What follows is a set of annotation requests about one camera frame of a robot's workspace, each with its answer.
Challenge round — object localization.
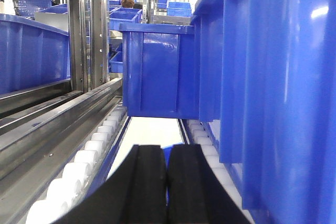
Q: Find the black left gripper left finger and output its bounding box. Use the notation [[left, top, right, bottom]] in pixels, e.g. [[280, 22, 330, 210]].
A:
[[56, 145, 166, 223]]

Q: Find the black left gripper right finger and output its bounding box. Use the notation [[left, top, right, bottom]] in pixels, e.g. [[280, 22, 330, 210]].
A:
[[167, 145, 250, 223]]

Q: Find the large blue plastic bin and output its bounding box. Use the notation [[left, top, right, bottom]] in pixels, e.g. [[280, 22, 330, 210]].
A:
[[192, 0, 335, 223]]

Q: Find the blue bin ahead on rollers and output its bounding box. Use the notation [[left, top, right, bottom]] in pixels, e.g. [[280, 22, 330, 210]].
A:
[[120, 23, 200, 119]]

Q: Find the blue bin at left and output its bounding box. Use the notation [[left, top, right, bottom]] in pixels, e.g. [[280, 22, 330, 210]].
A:
[[1, 14, 70, 94]]

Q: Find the blue bin on far shelf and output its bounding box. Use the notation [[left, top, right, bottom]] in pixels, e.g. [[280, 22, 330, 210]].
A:
[[167, 2, 192, 17]]

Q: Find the right white roller track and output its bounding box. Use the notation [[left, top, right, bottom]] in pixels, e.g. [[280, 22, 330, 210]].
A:
[[186, 120, 255, 223]]

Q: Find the white roller track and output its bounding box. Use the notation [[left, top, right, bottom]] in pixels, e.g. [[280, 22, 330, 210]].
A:
[[25, 104, 126, 223], [186, 120, 255, 223]]

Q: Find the left white roller track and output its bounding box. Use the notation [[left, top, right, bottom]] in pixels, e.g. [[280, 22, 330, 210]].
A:
[[25, 104, 126, 223]]

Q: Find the person with brown hair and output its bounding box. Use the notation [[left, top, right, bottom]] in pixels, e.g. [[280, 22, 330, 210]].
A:
[[121, 0, 143, 9]]

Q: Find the steel guide rail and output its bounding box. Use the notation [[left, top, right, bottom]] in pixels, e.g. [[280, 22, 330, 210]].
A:
[[0, 77, 124, 209]]

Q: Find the blue bin behind post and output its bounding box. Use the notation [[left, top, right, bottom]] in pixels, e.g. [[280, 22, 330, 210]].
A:
[[109, 7, 142, 30]]

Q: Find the steel rack upright post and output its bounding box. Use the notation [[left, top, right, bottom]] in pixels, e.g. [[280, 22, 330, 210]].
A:
[[67, 0, 109, 93]]

